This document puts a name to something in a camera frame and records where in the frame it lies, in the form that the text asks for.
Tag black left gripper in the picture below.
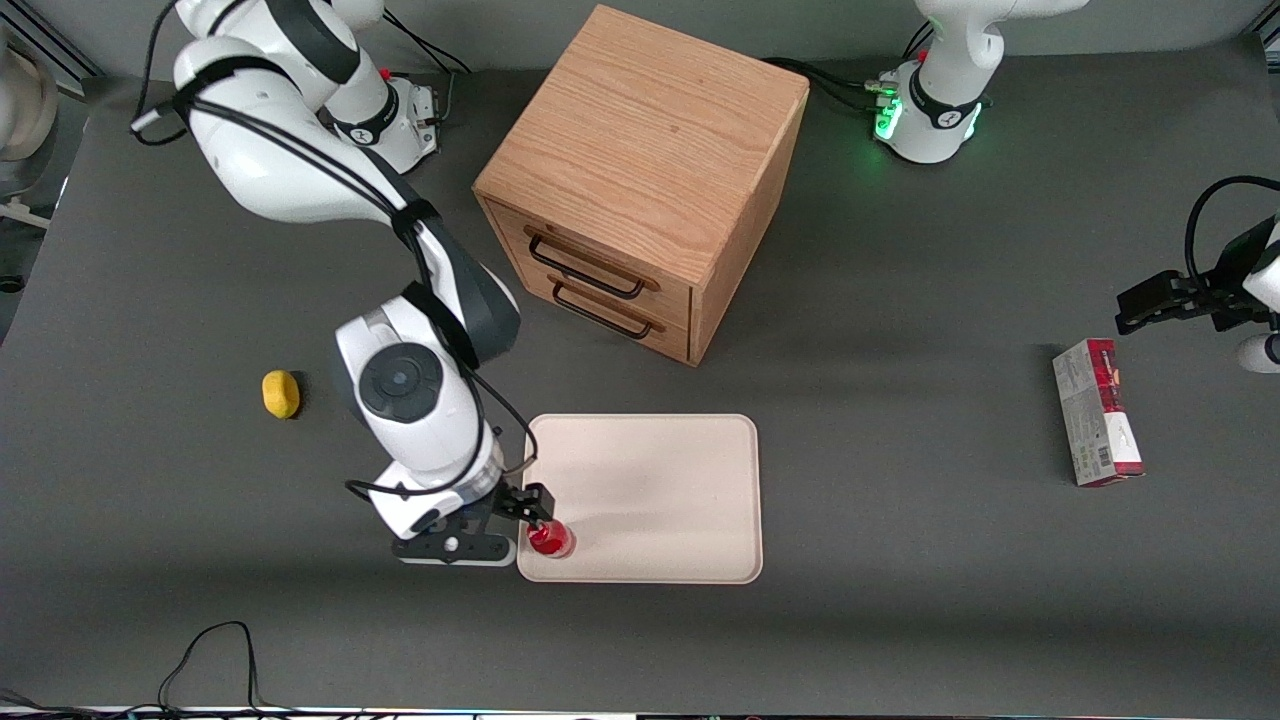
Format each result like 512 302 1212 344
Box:
1115 215 1276 337

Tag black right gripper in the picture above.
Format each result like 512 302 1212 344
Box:
438 482 556 543

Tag red coke bottle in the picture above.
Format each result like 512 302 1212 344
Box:
527 517 577 560

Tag beige rectangular tray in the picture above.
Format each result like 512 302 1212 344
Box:
516 413 765 586

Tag grey and red carton box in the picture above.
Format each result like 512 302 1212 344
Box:
1051 337 1147 489

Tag yellow lemon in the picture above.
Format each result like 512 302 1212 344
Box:
261 369 302 421

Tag wooden two-drawer cabinet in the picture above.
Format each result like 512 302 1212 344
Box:
472 4 812 369

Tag beige round background object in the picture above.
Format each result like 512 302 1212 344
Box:
0 40 61 163

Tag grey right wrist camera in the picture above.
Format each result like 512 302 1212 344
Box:
390 508 519 569

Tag black left wrist cable loop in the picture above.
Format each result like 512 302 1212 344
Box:
1184 176 1280 293

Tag long black drawer handle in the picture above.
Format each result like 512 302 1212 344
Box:
526 228 662 301

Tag black looped floor cable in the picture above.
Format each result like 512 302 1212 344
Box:
0 620 301 718

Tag black left arm base cables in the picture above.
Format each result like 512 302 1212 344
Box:
764 20 936 113

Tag black arm base cables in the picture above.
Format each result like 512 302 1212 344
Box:
380 10 473 125
764 20 936 113

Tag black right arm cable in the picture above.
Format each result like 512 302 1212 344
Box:
130 0 541 503

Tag black right arm base cables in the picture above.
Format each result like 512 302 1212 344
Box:
380 10 473 125

